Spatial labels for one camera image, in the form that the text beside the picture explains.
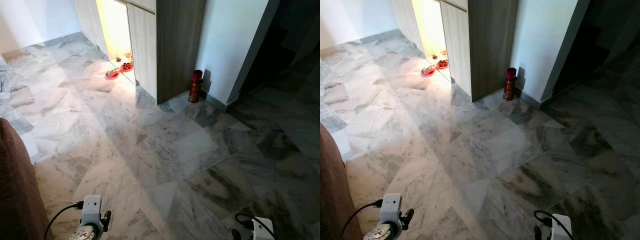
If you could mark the brown fabric sofa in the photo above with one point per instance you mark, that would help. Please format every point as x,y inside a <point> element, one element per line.
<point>335,200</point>
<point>15,190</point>

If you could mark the red bowl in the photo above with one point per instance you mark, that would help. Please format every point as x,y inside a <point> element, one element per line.
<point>127,66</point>
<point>442,64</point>
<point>428,71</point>
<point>112,74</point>

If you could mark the red metal flask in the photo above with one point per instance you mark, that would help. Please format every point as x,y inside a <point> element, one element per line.
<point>510,85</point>
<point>195,87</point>

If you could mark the light wooden cabinet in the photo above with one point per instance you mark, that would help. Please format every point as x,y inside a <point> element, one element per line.
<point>170,45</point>
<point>485,45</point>

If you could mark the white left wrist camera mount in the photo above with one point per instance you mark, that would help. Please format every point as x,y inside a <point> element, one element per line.
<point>390,210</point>
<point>91,212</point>

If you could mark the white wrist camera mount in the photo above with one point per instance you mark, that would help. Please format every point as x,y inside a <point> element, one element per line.
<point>262,230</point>
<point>91,212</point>
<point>390,210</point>
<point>561,227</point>

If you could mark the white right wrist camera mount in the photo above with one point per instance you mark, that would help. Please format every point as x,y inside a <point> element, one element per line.
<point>262,230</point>
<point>561,227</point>

